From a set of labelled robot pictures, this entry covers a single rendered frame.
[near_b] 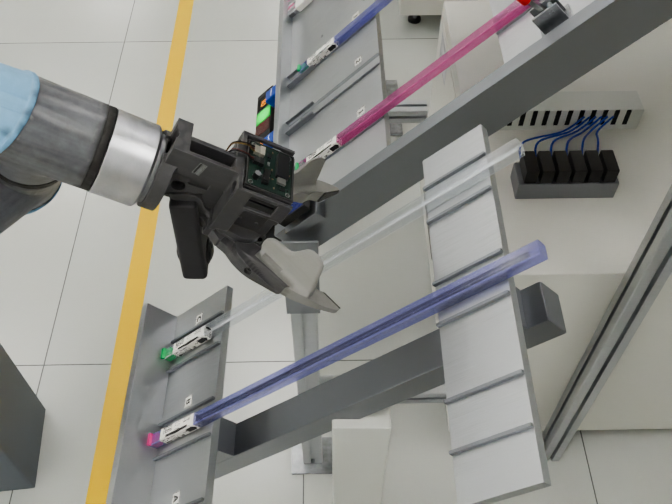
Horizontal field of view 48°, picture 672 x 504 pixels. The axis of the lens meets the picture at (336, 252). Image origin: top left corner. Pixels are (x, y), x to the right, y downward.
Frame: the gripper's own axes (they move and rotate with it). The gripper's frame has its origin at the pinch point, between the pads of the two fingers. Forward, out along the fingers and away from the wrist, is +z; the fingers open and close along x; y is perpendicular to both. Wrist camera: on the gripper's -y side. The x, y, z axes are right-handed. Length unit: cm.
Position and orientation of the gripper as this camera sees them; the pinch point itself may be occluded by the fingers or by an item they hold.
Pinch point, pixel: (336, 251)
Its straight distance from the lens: 75.0
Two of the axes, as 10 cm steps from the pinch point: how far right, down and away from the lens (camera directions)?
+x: 0.0, -7.9, 6.1
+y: 5.1, -5.3, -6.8
